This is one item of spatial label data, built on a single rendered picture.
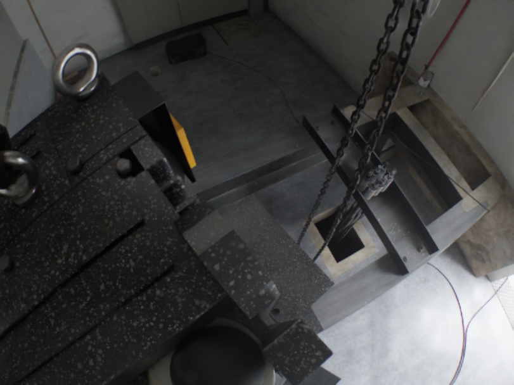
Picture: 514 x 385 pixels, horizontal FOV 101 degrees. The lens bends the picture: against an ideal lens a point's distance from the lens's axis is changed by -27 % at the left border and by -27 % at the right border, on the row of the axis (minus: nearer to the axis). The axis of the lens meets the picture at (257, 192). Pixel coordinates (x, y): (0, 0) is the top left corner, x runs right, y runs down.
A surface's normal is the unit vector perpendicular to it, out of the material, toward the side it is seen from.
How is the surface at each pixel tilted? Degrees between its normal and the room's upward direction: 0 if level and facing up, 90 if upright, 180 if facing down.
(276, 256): 0
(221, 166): 0
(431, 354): 0
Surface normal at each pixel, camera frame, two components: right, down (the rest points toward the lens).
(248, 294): 0.39, 0.08
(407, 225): -0.01, -0.44
